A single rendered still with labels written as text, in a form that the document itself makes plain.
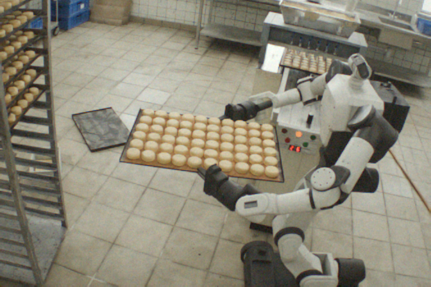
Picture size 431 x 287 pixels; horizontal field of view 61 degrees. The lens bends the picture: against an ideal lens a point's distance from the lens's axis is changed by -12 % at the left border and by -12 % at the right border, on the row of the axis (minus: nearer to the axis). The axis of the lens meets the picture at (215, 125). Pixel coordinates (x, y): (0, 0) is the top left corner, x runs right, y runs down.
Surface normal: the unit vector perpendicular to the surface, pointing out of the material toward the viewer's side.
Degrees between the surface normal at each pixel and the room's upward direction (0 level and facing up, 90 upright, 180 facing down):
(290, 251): 90
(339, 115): 85
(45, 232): 0
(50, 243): 0
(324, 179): 36
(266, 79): 90
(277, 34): 90
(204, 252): 0
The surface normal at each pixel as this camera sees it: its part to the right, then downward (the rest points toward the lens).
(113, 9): -0.16, 0.10
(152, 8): -0.23, 0.47
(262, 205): -0.43, -0.41
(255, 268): 0.12, -0.85
